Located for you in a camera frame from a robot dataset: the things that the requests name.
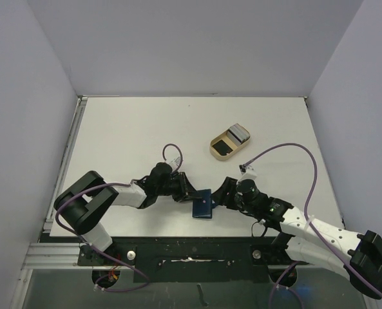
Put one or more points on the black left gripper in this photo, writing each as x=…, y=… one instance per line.
x=186, y=190

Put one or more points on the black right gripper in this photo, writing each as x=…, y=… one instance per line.
x=229, y=194

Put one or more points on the blue card holder wallet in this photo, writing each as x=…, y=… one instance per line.
x=202, y=207

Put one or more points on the black card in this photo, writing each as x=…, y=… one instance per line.
x=222, y=148

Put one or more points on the beige oval tray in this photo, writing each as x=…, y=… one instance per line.
x=236, y=148

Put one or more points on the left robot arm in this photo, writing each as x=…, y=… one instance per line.
x=80, y=208

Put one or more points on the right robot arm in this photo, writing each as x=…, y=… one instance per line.
x=353, y=255

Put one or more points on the stack of cards in tray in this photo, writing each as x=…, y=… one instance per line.
x=238, y=134

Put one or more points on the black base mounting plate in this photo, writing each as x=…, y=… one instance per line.
x=211, y=272

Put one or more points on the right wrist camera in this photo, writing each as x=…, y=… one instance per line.
x=247, y=173

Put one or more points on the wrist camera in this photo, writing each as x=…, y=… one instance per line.
x=247, y=173
x=175, y=163

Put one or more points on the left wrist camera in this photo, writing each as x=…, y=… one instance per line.
x=175, y=163

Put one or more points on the aluminium left side rail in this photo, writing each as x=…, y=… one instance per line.
x=67, y=155

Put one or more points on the aluminium rail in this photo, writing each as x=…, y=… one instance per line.
x=67, y=155
x=49, y=256

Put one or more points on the aluminium front rail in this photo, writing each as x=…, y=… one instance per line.
x=49, y=256

